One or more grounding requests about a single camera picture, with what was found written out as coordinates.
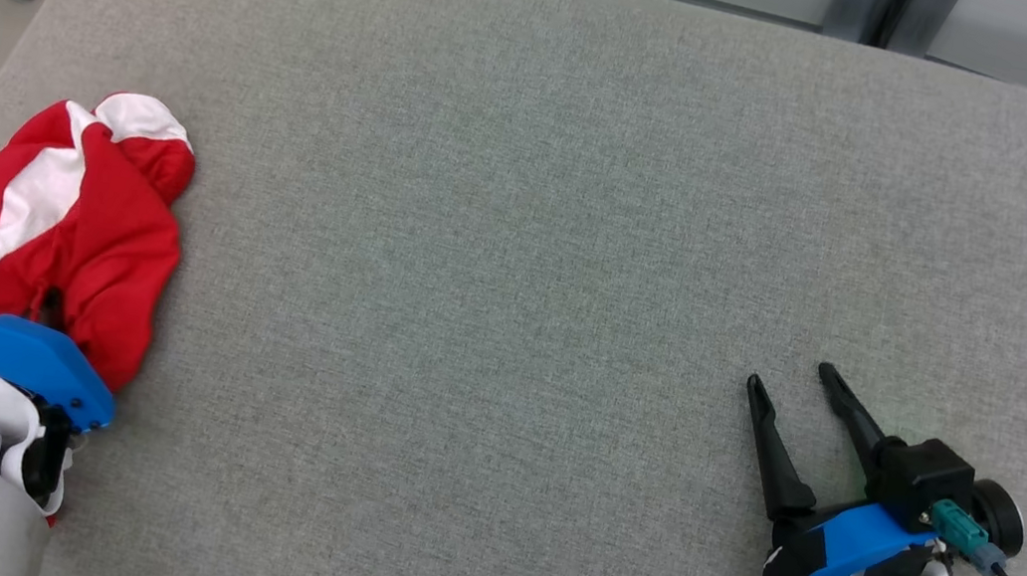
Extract grey partition post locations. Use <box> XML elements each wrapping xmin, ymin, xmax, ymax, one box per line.
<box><xmin>817</xmin><ymin>0</ymin><xmax>969</xmax><ymax>63</ymax></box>

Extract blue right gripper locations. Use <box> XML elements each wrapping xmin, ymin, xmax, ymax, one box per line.
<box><xmin>719</xmin><ymin>350</ymin><xmax>1027</xmax><ymax>576</ymax></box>

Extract red shorts with white stripe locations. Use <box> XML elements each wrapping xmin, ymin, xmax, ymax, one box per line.
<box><xmin>0</xmin><ymin>74</ymin><xmax>206</xmax><ymax>540</ymax></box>

